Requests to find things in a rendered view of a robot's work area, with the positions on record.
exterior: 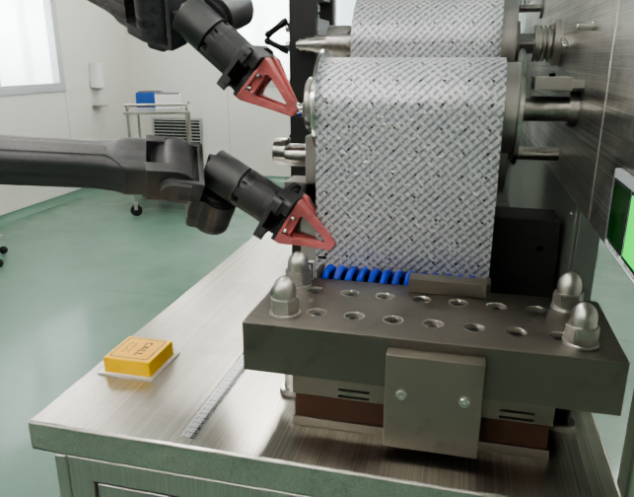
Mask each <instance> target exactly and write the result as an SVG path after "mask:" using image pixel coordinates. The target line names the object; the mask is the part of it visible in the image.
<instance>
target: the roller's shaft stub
mask: <svg viewBox="0 0 634 497"><path fill-rule="evenodd" d="M580 109H581V94H580V93H579V92H570V93H569V94H568V96H567V97H560V96H526V97H525V108H524V118H523V121H559V122H565V125H566V126H567V127H575V126H576V125H577V123H578V120H579V116H580Z"/></svg>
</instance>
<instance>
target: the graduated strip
mask: <svg viewBox="0 0 634 497"><path fill-rule="evenodd" d="M244 371H245V369H244V352H243V353H242V354H241V356H240V357H239V358H238V360H237V361H236V362H235V364H234V365H233V366H232V367H231V369H230V370H229V371H228V373H227V374H226V375H225V376H224V378H223V379H222V380H221V382H220V383H219V384H218V385H217V387H216V388H215V389H214V390H213V391H212V392H211V393H210V395H209V396H208V397H207V399H206V400H205V401H204V402H203V404H202V405H201V406H200V408H199V409H198V410H197V411H196V413H195V414H194V415H193V417H192V418H191V419H190V420H189V422H188V423H187V424H186V426H185V427H184V428H183V430H182V431H181V432H180V433H179V435H178V436H177V438H182V439H187V440H195V439H196V438H197V436H198V435H199V434H200V432H201V431H202V429H203V428H204V427H205V425H206V424H207V422H208V421H209V420H210V418H211V417H212V416H213V414H214V413H215V411H216V410H217V409H218V407H219V406H220V405H221V403H222V402H223V400H224V399H225V398H226V396H227V395H228V393H229V392H230V391H231V389H232V388H233V387H234V385H235V384H236V382H237V381H238V380H239V378H240V377H241V375H242V374H243V373H244Z"/></svg>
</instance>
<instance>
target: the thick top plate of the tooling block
mask: <svg viewBox="0 0 634 497"><path fill-rule="evenodd" d="M312 282H313V285H312V286H311V287H309V288H305V289H296V295H297V296H298V298H299V309H300V310H301V314H300V315H299V316H298V317H296V318H294V319H274V318H272V317H271V316H270V315H269V310H270V309H271V305H270V296H271V295H273V287H272V288H271V289H270V291H269V292H268V293H267V294H266V295H265V296H264V297H263V299H262V300H261V301H260V302H259V303H258V304H257V305H256V307H255V308H254V309H253V310H252V311H251V312H250V314H249V315H248V316H247V317H246V318H245V319H244V321H243V346H244V369H245V370H252V371H259V372H267V373H275V374H283V375H291V376H299V377H307V378H315V379H323V380H331V381H338V382H346V383H354V384H363V385H371V386H379V387H384V386H385V378H386V355H387V349H388V348H389V347H398V348H407V349H416V350H426V351H435V352H444V353H453V354H461V355H471V356H480V357H485V361H486V370H485V380H484V391H483V399H489V400H497V401H505V402H512V403H520V404H528V405H536V406H544V407H552V408H560V409H568V410H577V411H585V412H592V413H600V414H608V415H616V416H620V415H621V411H622V405H623V399H624V395H625V389H626V383H627V378H628V372H629V366H630V363H629V361H628V359H627V357H626V355H625V353H624V351H623V349H622V347H621V345H620V343H619V342H618V340H617V338H616V336H615V334H614V332H613V330H612V328H611V326H610V324H609V322H608V321H607V319H606V317H605V315H604V313H603V311H602V309H601V307H600V305H599V302H594V301H583V302H588V303H590V304H592V305H593V306H594V307H595V308H596V309H597V311H598V315H599V320H598V325H599V326H600V331H599V349H597V350H593V351H582V350H577V349H573V348H570V347H568V346H566V345H565V344H564V343H563V342H562V340H561V338H562V336H563V335H564V329H565V323H566V322H567V321H569V318H570V314H564V313H560V312H557V311H555V310H553V309H552V308H551V307H550V303H551V302H552V298H547V297H536V296H525V295H513V294H501V293H489V292H486V298H485V299H484V298H473V297H463V296H451V295H440V294H428V293H417V292H408V285H396V284H386V283H374V282H362V281H351V280H339V279H327V278H314V279H313V280H312Z"/></svg>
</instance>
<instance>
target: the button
mask: <svg viewBox="0 0 634 497"><path fill-rule="evenodd" d="M173 354H174V351H173V343H172V342H171V341H169V340H161V339H153V338H144V337H136V336H129V337H127V338H126V339H125V340H124V341H122V342H121V343H120V344H119V345H118V346H116V347H115V348H114V349H113V350H111V351H110V352H109V353H108V354H106V355H105V357H104V364H105V371H106V372H113V373H120V374H128V375H135V376H143V377H150V378H151V377H152V376H153V375H154V374H155V373H156V372H157V371H158V370H159V369H160V368H161V367H162V366H163V365H164V364H165V363H166V362H167V361H168V360H169V359H170V358H171V357H172V356H173Z"/></svg>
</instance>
